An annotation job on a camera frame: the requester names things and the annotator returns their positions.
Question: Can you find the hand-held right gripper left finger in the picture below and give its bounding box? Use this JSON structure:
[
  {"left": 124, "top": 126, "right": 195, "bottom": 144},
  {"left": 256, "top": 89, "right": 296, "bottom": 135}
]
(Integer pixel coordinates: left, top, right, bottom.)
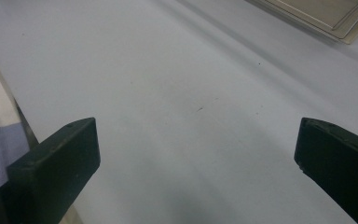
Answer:
[{"left": 0, "top": 117, "right": 102, "bottom": 224}]

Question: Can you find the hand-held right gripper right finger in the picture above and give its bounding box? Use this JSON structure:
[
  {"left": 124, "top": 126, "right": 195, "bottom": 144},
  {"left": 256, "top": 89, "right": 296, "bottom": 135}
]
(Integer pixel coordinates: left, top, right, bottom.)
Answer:
[{"left": 294, "top": 117, "right": 358, "bottom": 224}]

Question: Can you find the clear plastic container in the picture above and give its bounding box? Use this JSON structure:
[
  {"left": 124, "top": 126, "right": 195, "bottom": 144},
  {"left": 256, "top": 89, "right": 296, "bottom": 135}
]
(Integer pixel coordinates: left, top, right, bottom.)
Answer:
[{"left": 245, "top": 0, "right": 358, "bottom": 45}]

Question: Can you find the white and blue cloth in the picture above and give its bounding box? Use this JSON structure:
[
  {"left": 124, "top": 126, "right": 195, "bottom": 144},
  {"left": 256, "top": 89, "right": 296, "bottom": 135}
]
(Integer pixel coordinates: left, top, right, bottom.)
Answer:
[{"left": 0, "top": 40, "right": 40, "bottom": 189}]

